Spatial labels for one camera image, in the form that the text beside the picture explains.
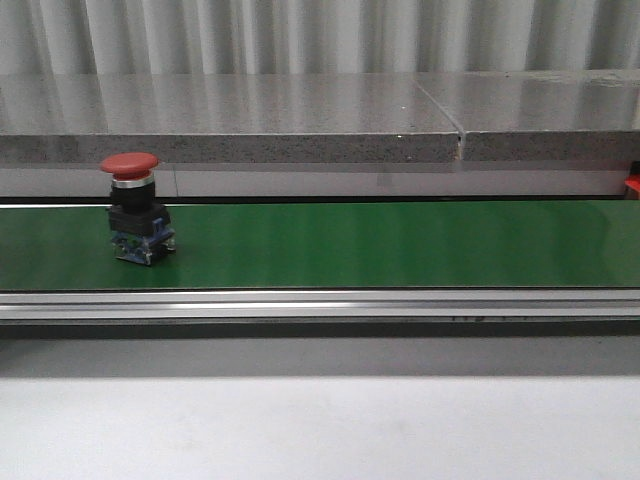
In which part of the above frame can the green conveyor belt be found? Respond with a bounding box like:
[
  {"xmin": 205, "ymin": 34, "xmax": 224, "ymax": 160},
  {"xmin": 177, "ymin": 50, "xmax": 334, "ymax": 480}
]
[{"xmin": 1, "ymin": 200, "xmax": 639, "ymax": 290}]

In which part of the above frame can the aluminium conveyor side rail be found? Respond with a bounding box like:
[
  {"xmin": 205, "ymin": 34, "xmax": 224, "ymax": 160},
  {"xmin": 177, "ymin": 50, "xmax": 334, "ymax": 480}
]
[{"xmin": 1, "ymin": 288, "xmax": 639, "ymax": 327}]

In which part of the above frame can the white panel below slabs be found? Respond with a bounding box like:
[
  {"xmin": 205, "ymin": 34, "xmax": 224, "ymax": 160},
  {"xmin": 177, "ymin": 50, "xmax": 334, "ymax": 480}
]
[{"xmin": 0, "ymin": 160, "xmax": 629, "ymax": 200}]

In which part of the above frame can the grey stone slab right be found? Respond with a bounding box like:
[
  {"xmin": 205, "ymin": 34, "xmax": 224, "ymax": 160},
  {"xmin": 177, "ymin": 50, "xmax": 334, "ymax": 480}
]
[{"xmin": 414, "ymin": 70, "xmax": 639, "ymax": 170}]

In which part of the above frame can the red plastic part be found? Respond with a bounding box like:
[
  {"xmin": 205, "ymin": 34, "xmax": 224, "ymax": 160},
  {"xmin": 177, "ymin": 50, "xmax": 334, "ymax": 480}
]
[{"xmin": 623, "ymin": 174, "xmax": 640, "ymax": 200}]

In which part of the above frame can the grey stone slab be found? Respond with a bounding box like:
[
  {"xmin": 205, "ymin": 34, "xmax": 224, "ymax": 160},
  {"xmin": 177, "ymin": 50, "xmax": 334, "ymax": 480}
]
[
  {"xmin": 414, "ymin": 70, "xmax": 639, "ymax": 170},
  {"xmin": 1, "ymin": 74, "xmax": 458, "ymax": 164}
]

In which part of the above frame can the white pleated curtain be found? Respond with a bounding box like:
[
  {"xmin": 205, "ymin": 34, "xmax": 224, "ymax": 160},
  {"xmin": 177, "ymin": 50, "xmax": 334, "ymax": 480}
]
[{"xmin": 1, "ymin": 1, "xmax": 639, "ymax": 74}]

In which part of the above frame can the grey stone slab left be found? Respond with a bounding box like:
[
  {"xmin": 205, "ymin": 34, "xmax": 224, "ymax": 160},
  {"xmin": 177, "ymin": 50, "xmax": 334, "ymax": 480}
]
[{"xmin": 1, "ymin": 74, "xmax": 458, "ymax": 164}]

